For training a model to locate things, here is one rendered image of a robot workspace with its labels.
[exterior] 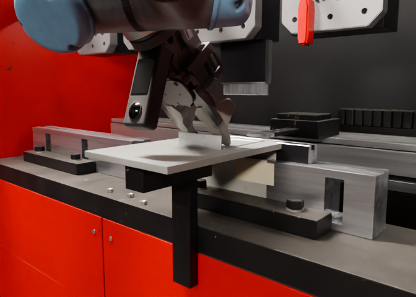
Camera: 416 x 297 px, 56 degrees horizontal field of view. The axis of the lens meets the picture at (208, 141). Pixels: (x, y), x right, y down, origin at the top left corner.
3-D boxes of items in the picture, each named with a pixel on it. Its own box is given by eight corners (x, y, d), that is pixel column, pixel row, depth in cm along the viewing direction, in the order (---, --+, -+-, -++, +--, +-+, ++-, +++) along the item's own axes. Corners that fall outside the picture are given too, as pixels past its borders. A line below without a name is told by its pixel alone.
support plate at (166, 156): (84, 157, 58) (83, 150, 58) (202, 139, 78) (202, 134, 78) (167, 174, 47) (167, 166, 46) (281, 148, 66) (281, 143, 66)
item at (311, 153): (213, 151, 77) (213, 135, 76) (223, 149, 79) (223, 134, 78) (307, 164, 63) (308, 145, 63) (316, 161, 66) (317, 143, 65)
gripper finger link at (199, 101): (229, 118, 57) (192, 72, 53) (225, 125, 56) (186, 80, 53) (210, 122, 61) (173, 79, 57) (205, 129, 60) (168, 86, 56)
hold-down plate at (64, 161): (23, 161, 117) (22, 151, 117) (41, 158, 121) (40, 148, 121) (77, 175, 98) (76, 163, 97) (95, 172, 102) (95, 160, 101)
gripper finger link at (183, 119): (213, 122, 69) (200, 82, 62) (195, 146, 66) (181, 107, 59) (199, 117, 70) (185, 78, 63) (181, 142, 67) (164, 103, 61)
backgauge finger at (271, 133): (229, 142, 79) (229, 117, 78) (293, 130, 98) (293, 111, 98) (281, 147, 71) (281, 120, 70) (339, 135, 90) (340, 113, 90)
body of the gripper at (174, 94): (228, 73, 59) (192, 2, 52) (199, 112, 55) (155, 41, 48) (191, 74, 65) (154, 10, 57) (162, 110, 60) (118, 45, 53)
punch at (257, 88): (220, 94, 75) (220, 43, 73) (226, 94, 76) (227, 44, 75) (264, 94, 68) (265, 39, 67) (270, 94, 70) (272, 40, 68)
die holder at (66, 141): (33, 156, 125) (31, 127, 123) (51, 154, 129) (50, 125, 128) (132, 180, 92) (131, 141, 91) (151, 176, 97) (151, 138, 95)
